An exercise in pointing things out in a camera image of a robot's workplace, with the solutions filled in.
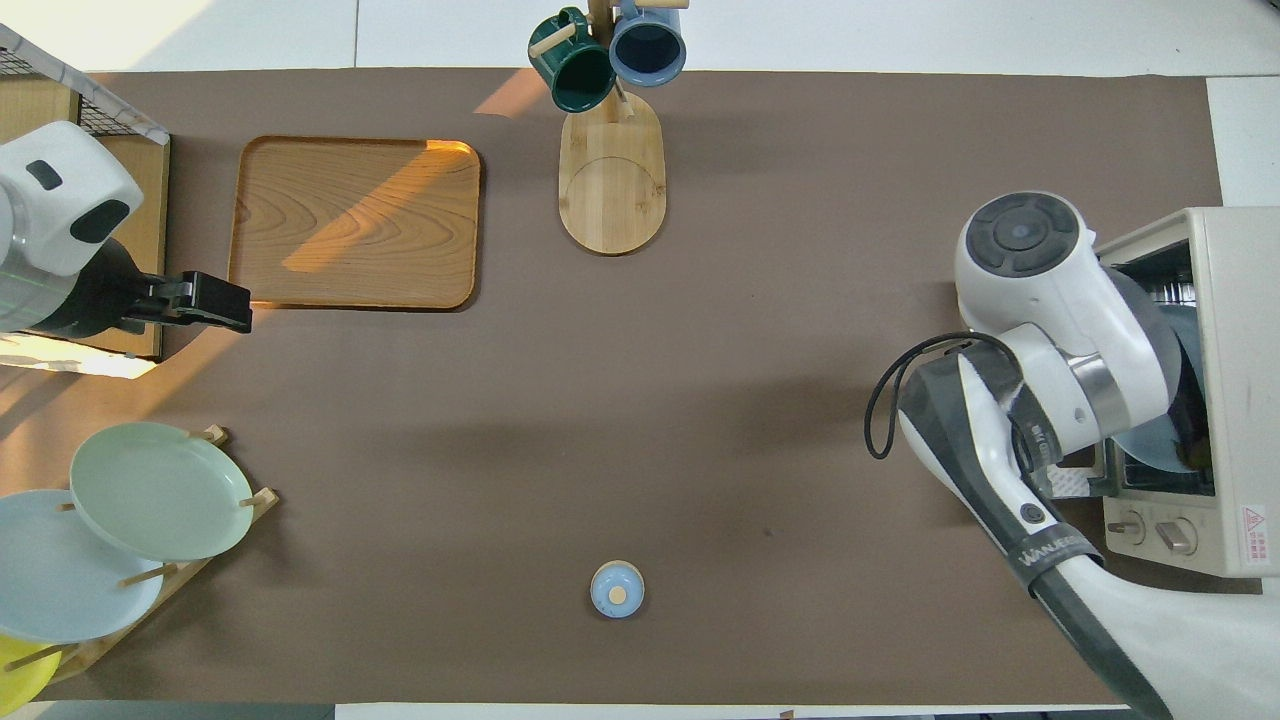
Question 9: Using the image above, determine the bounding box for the black wire basket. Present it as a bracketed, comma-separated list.
[0, 45, 136, 139]

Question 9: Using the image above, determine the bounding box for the blue mug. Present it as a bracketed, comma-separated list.
[608, 0, 688, 88]

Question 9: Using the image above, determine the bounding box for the wooden plate rack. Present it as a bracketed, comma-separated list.
[0, 425, 279, 686]

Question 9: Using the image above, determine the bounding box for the wooden mug tree stand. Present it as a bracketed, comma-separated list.
[528, 0, 691, 256]

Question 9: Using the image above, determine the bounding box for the pale blue racked plate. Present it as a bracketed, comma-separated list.
[0, 489, 166, 644]

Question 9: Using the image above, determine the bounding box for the cream toaster oven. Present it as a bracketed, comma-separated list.
[1040, 207, 1280, 581]

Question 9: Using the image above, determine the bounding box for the glass oven door with handle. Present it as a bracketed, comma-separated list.
[1040, 440, 1121, 501]

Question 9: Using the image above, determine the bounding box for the light blue plate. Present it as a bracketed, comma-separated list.
[1115, 300, 1213, 471]

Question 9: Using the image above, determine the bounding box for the wooden two-step shelf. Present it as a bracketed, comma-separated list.
[0, 78, 171, 359]

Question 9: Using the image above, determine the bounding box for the brown table mat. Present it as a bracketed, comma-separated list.
[0, 68, 1271, 706]

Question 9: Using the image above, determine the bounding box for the yellow racked plate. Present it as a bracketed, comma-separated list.
[0, 635, 61, 719]

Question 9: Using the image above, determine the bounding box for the pale green racked plate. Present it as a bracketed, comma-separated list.
[70, 421, 251, 563]

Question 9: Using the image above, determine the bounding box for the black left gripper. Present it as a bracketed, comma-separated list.
[40, 238, 253, 341]

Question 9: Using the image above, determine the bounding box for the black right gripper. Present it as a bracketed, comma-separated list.
[1105, 268, 1186, 441]

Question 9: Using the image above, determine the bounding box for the dark green mug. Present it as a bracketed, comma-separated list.
[528, 8, 618, 114]

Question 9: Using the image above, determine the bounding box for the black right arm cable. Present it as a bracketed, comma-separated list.
[865, 332, 1021, 461]

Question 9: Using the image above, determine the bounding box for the wooden serving tray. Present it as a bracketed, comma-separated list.
[228, 135, 482, 311]

